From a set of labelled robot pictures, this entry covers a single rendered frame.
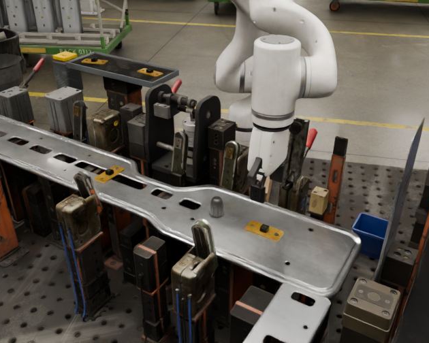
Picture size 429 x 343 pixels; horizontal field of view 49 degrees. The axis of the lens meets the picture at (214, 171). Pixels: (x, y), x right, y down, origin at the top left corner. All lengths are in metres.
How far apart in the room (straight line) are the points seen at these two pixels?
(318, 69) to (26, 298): 0.99
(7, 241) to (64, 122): 0.40
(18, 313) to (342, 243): 0.86
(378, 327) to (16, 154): 1.08
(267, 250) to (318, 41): 0.44
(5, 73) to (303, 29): 3.15
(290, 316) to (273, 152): 0.31
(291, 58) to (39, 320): 0.93
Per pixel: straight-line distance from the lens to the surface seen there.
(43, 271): 1.50
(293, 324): 0.89
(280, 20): 0.95
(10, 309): 1.42
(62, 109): 1.54
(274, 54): 0.84
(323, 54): 0.90
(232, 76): 1.47
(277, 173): 1.04
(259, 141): 0.91
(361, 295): 0.89
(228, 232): 1.07
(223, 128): 1.25
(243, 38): 1.38
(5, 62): 3.84
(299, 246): 1.05
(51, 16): 5.52
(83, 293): 1.29
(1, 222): 1.51
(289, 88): 0.87
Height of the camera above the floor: 1.67
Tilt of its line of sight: 32 degrees down
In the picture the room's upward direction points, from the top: straight up
